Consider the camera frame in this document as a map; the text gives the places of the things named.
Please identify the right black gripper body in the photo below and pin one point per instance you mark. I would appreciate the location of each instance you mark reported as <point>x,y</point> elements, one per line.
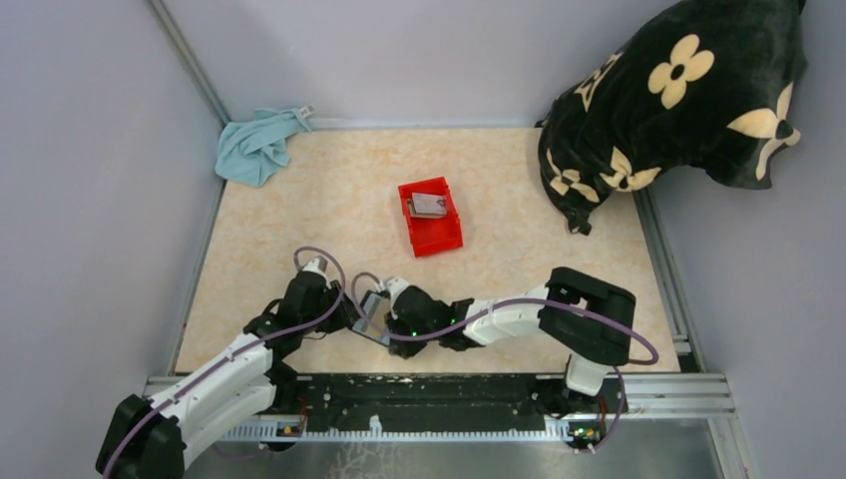
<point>401,326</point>

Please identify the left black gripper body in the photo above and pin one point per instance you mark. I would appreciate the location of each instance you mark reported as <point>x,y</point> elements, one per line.
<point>339,317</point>

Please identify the black leather card holder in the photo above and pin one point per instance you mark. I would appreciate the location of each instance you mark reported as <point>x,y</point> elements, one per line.
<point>372,325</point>

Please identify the red plastic bin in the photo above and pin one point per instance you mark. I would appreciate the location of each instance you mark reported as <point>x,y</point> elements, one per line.
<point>428,237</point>

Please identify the silver VIP card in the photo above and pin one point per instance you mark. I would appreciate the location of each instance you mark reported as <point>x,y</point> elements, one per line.
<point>426,197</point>

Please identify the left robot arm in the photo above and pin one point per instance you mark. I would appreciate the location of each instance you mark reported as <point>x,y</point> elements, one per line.
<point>162,435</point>

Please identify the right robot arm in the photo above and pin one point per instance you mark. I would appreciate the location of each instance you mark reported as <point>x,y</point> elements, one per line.
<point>591,317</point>

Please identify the stack of credit cards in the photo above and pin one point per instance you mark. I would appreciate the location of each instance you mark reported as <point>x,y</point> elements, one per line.
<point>427,210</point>

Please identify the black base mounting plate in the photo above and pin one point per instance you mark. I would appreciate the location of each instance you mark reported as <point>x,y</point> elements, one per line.
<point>440,403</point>

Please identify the light blue cloth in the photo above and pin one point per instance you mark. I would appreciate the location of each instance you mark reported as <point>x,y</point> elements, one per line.
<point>248,153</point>

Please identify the black floral blanket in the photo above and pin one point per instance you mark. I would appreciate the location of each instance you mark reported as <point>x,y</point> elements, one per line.
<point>703,84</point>

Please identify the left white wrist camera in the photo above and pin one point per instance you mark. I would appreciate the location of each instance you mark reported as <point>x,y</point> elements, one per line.
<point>317,265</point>

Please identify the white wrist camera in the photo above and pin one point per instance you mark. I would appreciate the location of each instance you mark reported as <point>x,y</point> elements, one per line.
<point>391,287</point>
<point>317,265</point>

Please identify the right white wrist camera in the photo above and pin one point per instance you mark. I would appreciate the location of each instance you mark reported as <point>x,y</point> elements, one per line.
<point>391,287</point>

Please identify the aluminium front rail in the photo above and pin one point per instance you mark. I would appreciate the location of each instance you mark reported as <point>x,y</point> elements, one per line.
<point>650,396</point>

